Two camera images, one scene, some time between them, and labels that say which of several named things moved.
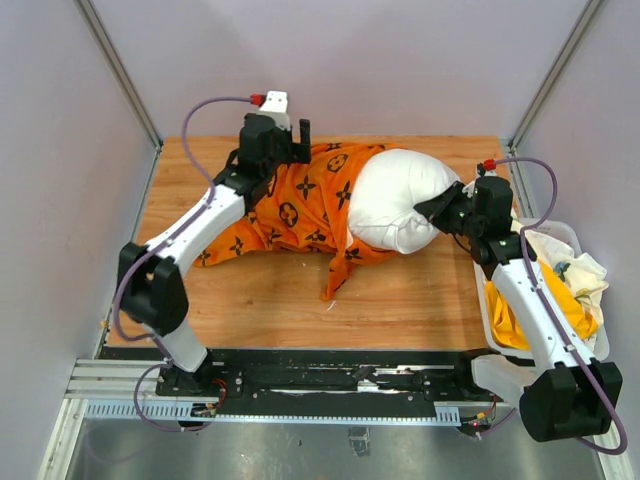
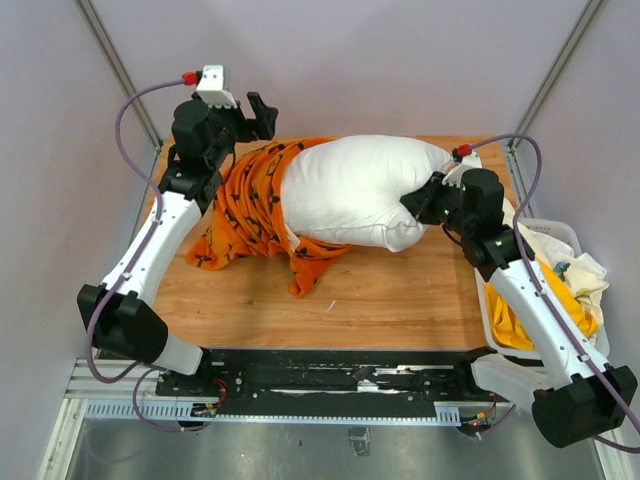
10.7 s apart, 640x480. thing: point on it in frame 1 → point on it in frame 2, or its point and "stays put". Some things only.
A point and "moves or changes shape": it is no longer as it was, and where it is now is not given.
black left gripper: [301, 152] → [266, 116]
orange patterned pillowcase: [306, 211] moves or changes shape
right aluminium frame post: [554, 72] stays put
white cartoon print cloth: [581, 274] stays put
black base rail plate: [327, 375] stays put
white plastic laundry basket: [562, 234] stays put
